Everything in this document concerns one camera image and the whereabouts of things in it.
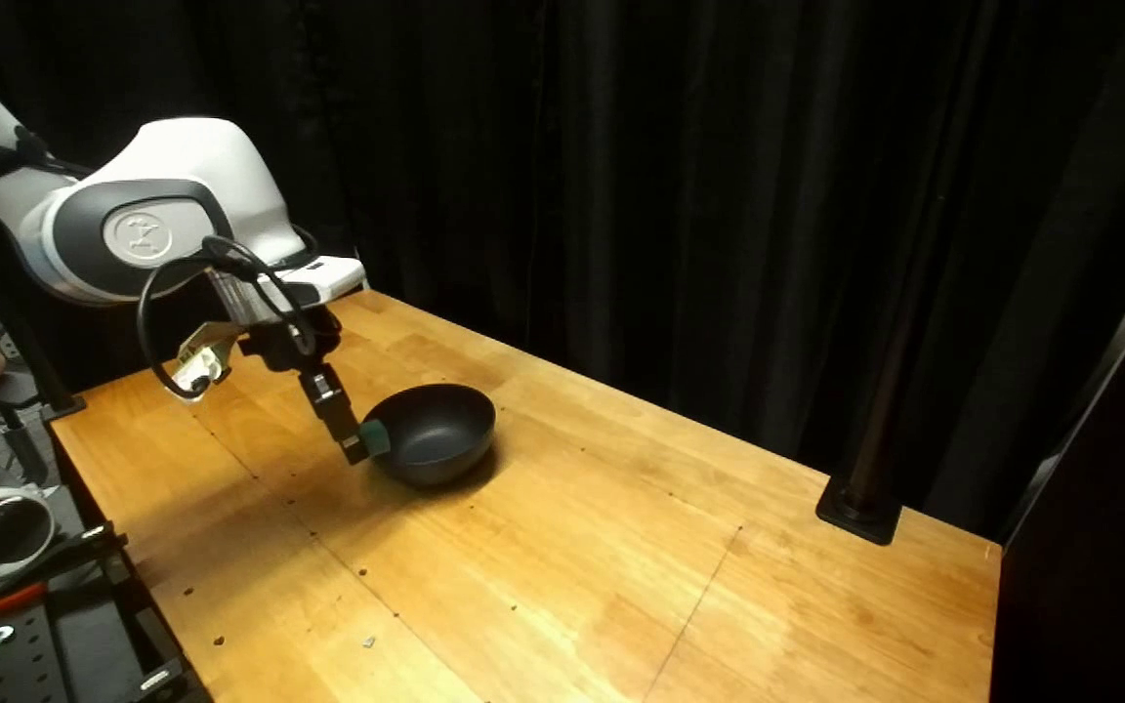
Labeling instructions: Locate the black cable loop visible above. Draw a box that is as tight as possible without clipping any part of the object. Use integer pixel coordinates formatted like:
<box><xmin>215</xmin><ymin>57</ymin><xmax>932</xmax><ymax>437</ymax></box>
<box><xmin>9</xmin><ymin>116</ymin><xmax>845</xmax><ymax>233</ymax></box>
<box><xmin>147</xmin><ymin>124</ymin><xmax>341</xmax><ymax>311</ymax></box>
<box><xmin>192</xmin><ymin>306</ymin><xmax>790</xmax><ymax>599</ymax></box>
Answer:
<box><xmin>133</xmin><ymin>233</ymin><xmax>319</xmax><ymax>402</ymax></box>

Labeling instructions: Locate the black curtain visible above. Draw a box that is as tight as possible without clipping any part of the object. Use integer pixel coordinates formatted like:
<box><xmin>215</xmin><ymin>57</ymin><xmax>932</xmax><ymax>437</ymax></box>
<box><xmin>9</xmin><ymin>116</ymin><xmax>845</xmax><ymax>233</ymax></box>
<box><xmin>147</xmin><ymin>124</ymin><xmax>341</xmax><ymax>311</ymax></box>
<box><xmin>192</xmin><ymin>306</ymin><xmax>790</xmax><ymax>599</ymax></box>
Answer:
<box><xmin>0</xmin><ymin>0</ymin><xmax>1125</xmax><ymax>534</ymax></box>

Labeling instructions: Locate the black post base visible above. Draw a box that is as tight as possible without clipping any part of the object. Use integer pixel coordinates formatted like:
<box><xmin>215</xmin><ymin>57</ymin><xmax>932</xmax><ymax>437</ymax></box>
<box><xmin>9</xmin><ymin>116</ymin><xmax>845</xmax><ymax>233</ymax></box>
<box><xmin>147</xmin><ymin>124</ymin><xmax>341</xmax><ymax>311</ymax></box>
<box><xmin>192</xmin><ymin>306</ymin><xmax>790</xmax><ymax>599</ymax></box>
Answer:
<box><xmin>817</xmin><ymin>478</ymin><xmax>904</xmax><ymax>547</ymax></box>

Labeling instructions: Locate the red handled tool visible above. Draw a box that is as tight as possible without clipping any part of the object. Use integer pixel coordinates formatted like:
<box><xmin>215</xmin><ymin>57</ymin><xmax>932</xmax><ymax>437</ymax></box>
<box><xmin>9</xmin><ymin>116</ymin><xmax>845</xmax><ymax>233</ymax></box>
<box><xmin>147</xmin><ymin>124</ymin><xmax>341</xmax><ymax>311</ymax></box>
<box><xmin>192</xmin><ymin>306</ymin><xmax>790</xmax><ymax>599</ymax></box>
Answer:
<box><xmin>0</xmin><ymin>579</ymin><xmax>74</xmax><ymax>616</ymax></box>

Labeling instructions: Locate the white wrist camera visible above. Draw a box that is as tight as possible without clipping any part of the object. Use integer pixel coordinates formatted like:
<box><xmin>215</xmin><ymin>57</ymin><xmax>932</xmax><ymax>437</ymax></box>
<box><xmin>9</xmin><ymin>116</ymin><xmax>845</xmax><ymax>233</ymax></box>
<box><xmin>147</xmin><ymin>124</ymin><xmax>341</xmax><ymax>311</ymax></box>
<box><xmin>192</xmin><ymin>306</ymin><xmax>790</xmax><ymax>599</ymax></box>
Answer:
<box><xmin>173</xmin><ymin>322</ymin><xmax>242</xmax><ymax>397</ymax></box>

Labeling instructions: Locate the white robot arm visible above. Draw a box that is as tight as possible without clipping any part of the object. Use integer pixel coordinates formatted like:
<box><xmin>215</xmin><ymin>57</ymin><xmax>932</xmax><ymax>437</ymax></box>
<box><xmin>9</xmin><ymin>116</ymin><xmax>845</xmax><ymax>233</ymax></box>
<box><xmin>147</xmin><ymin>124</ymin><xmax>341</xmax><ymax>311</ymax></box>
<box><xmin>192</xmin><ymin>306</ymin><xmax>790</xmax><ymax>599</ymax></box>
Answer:
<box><xmin>0</xmin><ymin>100</ymin><xmax>366</xmax><ymax>461</ymax></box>

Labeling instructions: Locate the dark grey bowl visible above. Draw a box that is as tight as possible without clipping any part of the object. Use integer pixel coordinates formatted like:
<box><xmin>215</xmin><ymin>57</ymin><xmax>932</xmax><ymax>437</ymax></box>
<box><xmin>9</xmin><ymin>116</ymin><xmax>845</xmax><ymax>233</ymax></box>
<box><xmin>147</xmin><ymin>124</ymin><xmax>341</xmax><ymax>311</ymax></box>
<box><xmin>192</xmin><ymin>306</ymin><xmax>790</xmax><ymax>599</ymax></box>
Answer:
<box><xmin>365</xmin><ymin>384</ymin><xmax>496</xmax><ymax>487</ymax></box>

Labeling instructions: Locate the green cube block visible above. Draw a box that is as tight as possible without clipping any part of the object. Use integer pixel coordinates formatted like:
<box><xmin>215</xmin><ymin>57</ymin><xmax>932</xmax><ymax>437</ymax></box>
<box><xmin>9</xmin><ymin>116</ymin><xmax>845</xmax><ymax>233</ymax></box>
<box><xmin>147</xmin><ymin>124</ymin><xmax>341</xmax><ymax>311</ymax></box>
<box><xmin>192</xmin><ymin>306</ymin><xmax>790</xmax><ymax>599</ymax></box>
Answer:
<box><xmin>358</xmin><ymin>422</ymin><xmax>393</xmax><ymax>458</ymax></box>

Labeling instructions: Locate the black perforated side table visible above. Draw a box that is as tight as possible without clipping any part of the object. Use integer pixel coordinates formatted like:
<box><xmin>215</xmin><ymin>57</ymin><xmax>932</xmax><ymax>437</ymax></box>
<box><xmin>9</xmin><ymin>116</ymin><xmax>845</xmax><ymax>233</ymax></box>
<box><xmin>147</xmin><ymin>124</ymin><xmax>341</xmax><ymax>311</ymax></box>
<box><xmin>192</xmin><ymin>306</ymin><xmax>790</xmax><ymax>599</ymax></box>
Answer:
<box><xmin>0</xmin><ymin>527</ymin><xmax>215</xmax><ymax>703</ymax></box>

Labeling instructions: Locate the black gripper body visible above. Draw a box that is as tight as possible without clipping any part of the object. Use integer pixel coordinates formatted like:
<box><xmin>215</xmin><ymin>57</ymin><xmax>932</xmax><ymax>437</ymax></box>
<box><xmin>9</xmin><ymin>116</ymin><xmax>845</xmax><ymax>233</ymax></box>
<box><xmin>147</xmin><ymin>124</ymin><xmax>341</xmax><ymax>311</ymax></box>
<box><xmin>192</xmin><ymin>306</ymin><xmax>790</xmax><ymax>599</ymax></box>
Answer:
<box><xmin>240</xmin><ymin>309</ymin><xmax>341</xmax><ymax>372</ymax></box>

